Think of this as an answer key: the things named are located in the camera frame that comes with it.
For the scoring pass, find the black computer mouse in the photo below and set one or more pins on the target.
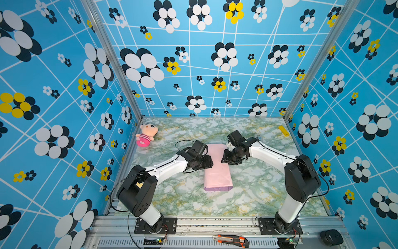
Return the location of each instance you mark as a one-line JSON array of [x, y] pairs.
[[331, 237]]

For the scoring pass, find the yellow tape piece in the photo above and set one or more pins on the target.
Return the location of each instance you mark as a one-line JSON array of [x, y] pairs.
[[284, 131]]

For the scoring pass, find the pink plush doll toy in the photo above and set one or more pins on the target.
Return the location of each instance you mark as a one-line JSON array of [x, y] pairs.
[[148, 132]]

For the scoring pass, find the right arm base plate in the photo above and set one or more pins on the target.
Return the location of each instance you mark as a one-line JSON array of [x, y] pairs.
[[277, 226]]

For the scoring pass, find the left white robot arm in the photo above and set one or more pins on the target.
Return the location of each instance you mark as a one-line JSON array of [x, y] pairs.
[[137, 189]]

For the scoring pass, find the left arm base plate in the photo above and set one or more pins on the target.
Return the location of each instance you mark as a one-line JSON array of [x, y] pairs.
[[165, 225]]

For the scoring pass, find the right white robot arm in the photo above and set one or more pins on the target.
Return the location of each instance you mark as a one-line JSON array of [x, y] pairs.
[[301, 179]]

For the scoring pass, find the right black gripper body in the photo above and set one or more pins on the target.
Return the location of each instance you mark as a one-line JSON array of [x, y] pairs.
[[231, 157]]

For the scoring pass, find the purple wrapping paper sheet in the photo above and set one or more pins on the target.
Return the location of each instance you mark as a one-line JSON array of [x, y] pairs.
[[218, 177]]

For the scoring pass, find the red black utility knife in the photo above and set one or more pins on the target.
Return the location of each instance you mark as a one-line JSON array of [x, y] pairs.
[[232, 240]]

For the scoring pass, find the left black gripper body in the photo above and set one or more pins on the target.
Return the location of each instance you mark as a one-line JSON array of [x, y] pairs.
[[204, 162]]

